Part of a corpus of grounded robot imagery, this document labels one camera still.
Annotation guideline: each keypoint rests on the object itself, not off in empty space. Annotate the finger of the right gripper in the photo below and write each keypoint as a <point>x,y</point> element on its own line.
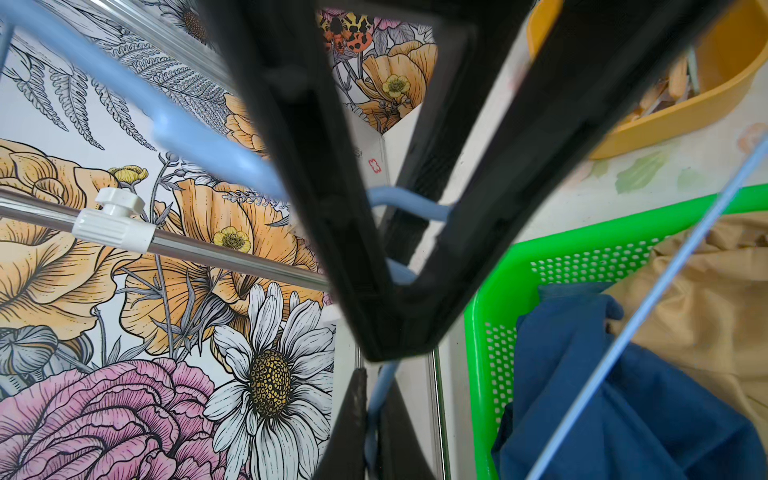
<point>525,160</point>
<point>274,54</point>

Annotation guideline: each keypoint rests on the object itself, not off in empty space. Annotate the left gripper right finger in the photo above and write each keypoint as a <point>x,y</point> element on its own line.
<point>401,457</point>

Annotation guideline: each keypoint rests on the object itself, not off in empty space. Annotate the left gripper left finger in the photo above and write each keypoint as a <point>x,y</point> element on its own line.
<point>344,455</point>

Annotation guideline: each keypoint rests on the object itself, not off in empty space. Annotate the light blue hanger navy shirt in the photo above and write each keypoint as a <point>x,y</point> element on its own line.
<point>125,365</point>

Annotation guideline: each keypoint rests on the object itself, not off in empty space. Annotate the dark navy t-shirt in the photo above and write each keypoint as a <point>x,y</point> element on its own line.
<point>648,420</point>

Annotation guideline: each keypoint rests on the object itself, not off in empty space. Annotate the tan t-shirt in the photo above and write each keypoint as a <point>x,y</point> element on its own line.
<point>711,322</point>

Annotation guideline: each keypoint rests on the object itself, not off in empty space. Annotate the silver metal case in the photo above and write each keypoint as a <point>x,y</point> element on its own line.
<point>370,154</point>

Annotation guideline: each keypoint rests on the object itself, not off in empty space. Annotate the yellow plastic tray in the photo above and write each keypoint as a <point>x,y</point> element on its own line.
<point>690,108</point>

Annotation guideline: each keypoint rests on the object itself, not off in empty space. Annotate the green perforated plastic basket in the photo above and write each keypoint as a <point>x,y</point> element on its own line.
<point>628,255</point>

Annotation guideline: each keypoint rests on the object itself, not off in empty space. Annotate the metal clothes rack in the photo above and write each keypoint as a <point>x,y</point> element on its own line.
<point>113,223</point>

